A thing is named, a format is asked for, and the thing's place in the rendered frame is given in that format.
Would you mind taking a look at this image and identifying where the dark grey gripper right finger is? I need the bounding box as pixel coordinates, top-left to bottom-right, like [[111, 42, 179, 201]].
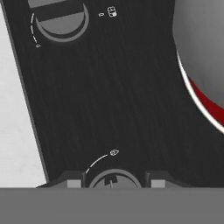
[[144, 171, 194, 189]]

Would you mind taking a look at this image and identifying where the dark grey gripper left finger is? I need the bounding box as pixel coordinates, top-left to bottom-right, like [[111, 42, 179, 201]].
[[36, 171, 87, 189]]

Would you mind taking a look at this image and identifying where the grey metal kettle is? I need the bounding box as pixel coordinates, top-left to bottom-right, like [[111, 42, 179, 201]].
[[171, 0, 224, 110]]

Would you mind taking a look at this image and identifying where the grey round hob knob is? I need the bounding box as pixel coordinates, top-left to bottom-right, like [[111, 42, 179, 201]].
[[87, 168, 143, 189], [27, 0, 90, 44]]

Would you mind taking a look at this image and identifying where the black hob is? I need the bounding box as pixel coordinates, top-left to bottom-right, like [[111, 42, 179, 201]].
[[0, 0, 224, 189]]

